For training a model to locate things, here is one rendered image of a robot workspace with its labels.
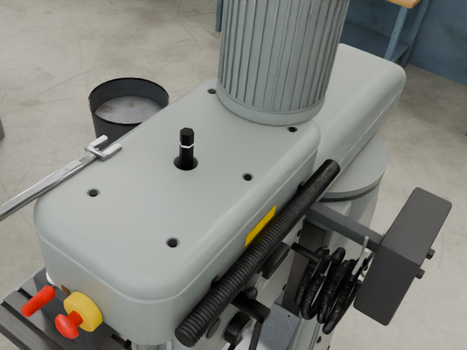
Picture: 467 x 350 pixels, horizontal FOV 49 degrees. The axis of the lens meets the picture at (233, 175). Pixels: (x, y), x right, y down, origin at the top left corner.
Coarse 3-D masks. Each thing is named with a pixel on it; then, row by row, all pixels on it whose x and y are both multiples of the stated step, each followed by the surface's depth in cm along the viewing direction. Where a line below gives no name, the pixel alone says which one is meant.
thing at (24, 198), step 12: (96, 144) 79; (84, 156) 77; (96, 156) 78; (108, 156) 78; (60, 168) 75; (72, 168) 75; (48, 180) 73; (60, 180) 73; (24, 192) 71; (36, 192) 71; (12, 204) 69; (24, 204) 70; (0, 216) 67
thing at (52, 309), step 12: (36, 276) 148; (48, 276) 147; (36, 288) 152; (60, 300) 143; (48, 312) 157; (60, 312) 149; (84, 336) 146; (96, 336) 149; (108, 336) 156; (84, 348) 152; (96, 348) 153
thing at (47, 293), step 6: (42, 288) 82; (48, 288) 81; (54, 288) 82; (36, 294) 81; (42, 294) 81; (48, 294) 81; (54, 294) 82; (30, 300) 80; (36, 300) 80; (42, 300) 80; (48, 300) 81; (24, 306) 79; (30, 306) 79; (36, 306) 80; (42, 306) 81; (24, 312) 79; (30, 312) 79
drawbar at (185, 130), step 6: (180, 132) 75; (186, 132) 75; (192, 132) 75; (180, 138) 76; (186, 138) 75; (192, 138) 76; (180, 144) 77; (186, 144) 76; (180, 150) 77; (186, 150) 77; (192, 150) 77; (180, 156) 78; (186, 156) 77; (192, 156) 78; (180, 162) 79; (186, 162) 78; (192, 162) 79; (180, 168) 80; (186, 168) 79
